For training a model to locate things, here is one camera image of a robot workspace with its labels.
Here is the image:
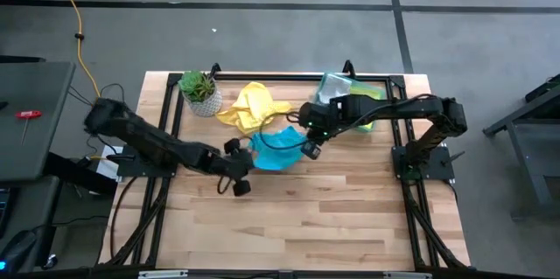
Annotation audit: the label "silver table bracket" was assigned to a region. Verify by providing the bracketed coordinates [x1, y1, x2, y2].
[138, 269, 189, 279]
[383, 271, 433, 279]

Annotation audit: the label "grey side table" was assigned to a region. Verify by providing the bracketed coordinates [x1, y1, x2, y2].
[0, 60, 77, 183]

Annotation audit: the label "black left camera cable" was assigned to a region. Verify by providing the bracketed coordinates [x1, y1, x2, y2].
[217, 175, 238, 196]

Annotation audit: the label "white paper sheet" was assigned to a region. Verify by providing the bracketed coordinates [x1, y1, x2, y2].
[94, 144, 123, 183]

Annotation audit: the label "teal microfiber towel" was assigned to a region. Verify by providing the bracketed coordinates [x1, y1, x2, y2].
[248, 125, 310, 171]

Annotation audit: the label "grey waffle-weave towel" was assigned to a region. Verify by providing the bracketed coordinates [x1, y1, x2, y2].
[318, 73, 354, 105]

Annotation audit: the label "black metal cart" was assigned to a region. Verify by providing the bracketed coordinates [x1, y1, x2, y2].
[482, 73, 560, 221]

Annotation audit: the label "black keyboard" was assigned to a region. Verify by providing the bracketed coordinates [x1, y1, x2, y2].
[0, 187, 11, 239]

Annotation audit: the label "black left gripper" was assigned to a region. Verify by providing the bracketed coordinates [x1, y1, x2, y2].
[205, 137, 259, 180]

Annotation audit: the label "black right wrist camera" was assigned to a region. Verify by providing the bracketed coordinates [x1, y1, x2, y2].
[300, 141, 323, 161]

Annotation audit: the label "dark low desk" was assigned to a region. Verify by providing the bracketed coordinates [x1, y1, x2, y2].
[0, 176, 60, 271]

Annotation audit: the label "black computer mouse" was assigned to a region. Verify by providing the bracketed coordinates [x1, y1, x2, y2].
[0, 229, 39, 274]

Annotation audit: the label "succulent in patterned white pot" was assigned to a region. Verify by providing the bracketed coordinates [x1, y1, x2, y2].
[177, 70, 223, 118]

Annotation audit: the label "translucent teal plastic bin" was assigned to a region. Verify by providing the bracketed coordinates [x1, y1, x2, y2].
[314, 72, 389, 134]

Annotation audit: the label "black angled support bar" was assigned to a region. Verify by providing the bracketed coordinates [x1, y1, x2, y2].
[42, 151, 119, 196]

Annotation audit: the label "yellow extension cable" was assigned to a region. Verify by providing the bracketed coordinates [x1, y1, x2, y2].
[42, 0, 102, 99]

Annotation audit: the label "black aluminium table frame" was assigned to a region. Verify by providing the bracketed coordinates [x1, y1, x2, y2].
[98, 59, 472, 271]

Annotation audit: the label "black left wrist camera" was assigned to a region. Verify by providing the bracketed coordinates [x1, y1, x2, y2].
[231, 178, 253, 198]

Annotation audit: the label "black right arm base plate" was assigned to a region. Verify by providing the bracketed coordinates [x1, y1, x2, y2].
[391, 145, 466, 182]

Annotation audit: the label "thin black floor cables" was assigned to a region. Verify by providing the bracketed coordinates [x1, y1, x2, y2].
[67, 81, 129, 160]

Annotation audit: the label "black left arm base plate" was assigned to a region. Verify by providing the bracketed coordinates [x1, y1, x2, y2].
[106, 143, 179, 179]

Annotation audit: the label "red-handled hex key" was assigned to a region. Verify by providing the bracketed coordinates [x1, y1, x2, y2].
[15, 109, 44, 145]

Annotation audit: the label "lime green microfiber towel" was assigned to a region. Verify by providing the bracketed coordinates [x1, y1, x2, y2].
[349, 82, 387, 101]

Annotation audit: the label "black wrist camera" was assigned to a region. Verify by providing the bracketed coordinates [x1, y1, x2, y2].
[300, 141, 323, 161]
[231, 178, 253, 198]

